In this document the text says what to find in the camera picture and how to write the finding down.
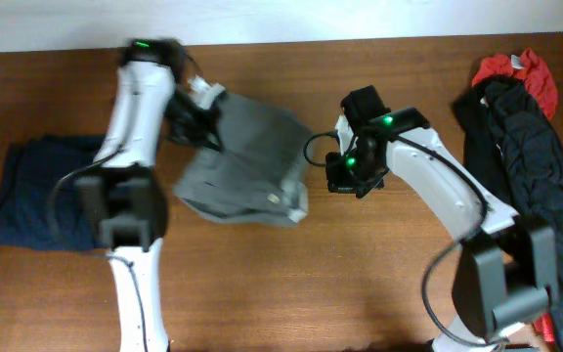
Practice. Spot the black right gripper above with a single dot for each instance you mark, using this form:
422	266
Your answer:
337	181

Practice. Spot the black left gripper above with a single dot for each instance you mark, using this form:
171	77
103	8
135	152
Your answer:
205	132

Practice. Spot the grey shorts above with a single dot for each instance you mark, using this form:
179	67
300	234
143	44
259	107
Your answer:
258	177

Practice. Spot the navy blue garment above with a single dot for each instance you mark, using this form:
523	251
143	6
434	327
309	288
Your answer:
30	172

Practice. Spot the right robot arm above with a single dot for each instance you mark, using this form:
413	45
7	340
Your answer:
506	276

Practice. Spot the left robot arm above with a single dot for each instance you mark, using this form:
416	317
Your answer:
119	192

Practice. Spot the black garment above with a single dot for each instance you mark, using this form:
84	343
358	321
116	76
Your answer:
512	149

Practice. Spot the red garment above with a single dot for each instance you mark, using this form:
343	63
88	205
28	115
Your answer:
529	68

